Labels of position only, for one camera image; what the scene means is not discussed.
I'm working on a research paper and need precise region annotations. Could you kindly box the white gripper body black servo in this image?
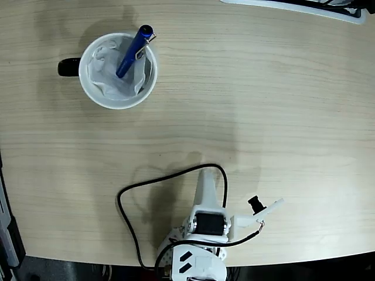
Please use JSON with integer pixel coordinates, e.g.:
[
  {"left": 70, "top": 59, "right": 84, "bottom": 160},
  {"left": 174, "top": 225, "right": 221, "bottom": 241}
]
[{"left": 182, "top": 206, "right": 233, "bottom": 244}]

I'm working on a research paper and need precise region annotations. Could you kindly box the blue pen with metal clip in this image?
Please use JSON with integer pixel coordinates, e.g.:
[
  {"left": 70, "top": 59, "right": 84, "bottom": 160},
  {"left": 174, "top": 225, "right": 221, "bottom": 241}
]
[{"left": 115, "top": 24, "right": 158, "bottom": 79}]

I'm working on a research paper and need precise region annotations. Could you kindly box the white crumpled tissue paper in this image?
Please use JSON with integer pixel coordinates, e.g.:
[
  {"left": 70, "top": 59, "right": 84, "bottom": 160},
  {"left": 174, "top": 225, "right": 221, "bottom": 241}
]
[{"left": 87, "top": 36, "right": 154, "bottom": 100}]

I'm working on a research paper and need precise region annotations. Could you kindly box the grey black equipment case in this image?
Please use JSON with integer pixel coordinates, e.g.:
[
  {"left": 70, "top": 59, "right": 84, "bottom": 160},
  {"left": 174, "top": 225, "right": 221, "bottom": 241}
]
[{"left": 0, "top": 149, "right": 27, "bottom": 281}]

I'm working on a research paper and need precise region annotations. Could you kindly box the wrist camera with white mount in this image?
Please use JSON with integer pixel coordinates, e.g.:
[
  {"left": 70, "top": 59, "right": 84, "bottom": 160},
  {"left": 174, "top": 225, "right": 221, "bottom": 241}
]
[{"left": 230, "top": 196, "right": 285, "bottom": 242}]

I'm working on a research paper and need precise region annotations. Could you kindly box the black camera cable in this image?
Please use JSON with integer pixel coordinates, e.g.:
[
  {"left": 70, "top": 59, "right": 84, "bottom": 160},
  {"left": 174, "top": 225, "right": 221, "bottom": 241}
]
[{"left": 117, "top": 163, "right": 266, "bottom": 277}]

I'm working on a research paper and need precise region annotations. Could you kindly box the white mug with black handle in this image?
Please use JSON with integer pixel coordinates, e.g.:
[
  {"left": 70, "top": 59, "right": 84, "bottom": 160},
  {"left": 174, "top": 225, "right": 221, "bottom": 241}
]
[{"left": 57, "top": 32, "right": 159, "bottom": 111}]

